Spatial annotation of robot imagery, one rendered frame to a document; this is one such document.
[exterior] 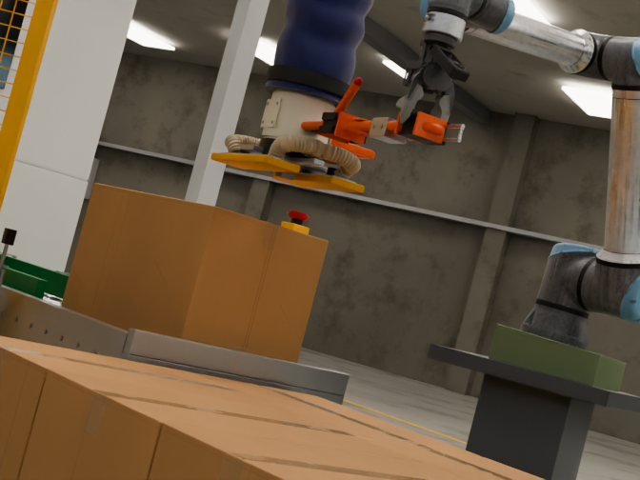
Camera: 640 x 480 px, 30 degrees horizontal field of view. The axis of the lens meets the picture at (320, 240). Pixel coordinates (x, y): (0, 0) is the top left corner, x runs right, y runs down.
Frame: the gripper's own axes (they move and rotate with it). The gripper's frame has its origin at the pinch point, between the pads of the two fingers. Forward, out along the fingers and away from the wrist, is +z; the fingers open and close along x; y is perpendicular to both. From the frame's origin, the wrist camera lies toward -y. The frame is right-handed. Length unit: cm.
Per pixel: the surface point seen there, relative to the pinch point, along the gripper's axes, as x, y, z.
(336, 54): 0, 49, -19
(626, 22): -574, 642, -279
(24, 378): 70, 1, 70
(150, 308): 22, 73, 55
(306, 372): -20, 58, 61
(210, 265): 15, 58, 41
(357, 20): -3, 50, -30
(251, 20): -102, 363, -91
